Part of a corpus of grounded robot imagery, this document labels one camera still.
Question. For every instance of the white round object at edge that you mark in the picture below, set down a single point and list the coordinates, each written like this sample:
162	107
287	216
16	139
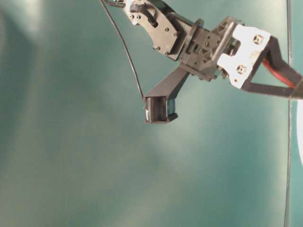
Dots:
299	126

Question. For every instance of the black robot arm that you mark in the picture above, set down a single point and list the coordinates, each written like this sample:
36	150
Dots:
168	31

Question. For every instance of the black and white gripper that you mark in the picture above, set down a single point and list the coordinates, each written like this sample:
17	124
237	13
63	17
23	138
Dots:
238	51

